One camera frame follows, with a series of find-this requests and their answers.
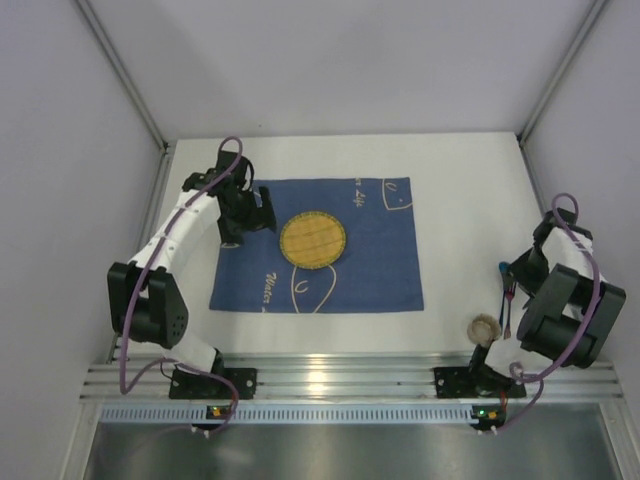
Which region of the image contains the aluminium rail base frame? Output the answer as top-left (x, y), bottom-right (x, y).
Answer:
top-left (79, 352), bottom-right (624, 401)

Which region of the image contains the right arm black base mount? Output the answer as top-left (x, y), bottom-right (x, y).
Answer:
top-left (434, 366), bottom-right (527, 399)

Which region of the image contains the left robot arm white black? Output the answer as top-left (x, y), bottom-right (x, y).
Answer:
top-left (107, 150), bottom-right (277, 373)

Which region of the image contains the white perforated cable duct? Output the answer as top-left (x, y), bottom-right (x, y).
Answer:
top-left (100, 404), bottom-right (505, 426)

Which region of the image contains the small beige round cup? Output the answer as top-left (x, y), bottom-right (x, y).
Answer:
top-left (467, 314), bottom-right (502, 348)

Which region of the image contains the blue placemat cloth gold pattern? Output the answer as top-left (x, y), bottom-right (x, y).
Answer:
top-left (209, 177), bottom-right (425, 314)

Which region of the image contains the iridescent purple fork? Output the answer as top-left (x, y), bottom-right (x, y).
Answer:
top-left (502, 285), bottom-right (516, 340)

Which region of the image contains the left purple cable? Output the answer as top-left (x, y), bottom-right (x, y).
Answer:
top-left (118, 135), bottom-right (246, 436)

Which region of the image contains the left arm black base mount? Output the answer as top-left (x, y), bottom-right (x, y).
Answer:
top-left (169, 367), bottom-right (258, 400)

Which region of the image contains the yellow woven round coaster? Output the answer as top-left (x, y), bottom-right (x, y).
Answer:
top-left (279, 211), bottom-right (347, 270)

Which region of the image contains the blue handled cutlery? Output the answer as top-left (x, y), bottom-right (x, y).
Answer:
top-left (498, 261), bottom-right (510, 327)

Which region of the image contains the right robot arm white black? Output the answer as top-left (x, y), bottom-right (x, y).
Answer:
top-left (470, 208), bottom-right (626, 385)

